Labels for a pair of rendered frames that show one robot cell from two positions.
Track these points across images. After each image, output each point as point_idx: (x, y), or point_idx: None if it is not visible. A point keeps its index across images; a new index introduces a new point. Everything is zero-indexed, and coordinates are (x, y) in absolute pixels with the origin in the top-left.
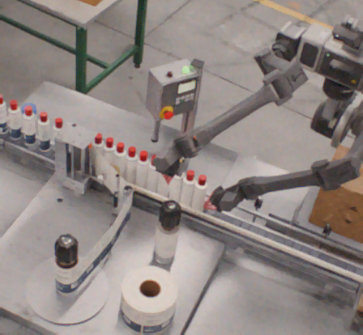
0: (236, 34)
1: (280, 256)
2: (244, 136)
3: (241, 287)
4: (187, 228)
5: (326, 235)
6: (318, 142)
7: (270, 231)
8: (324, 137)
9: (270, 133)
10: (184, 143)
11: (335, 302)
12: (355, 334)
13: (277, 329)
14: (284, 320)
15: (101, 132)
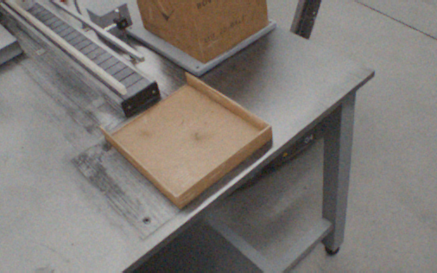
0: None
1: (62, 56)
2: (292, 21)
3: None
4: (15, 28)
5: (153, 42)
6: (371, 31)
7: (79, 30)
8: (383, 27)
9: (321, 21)
10: None
11: (87, 123)
12: (69, 169)
13: None
14: (3, 131)
15: None
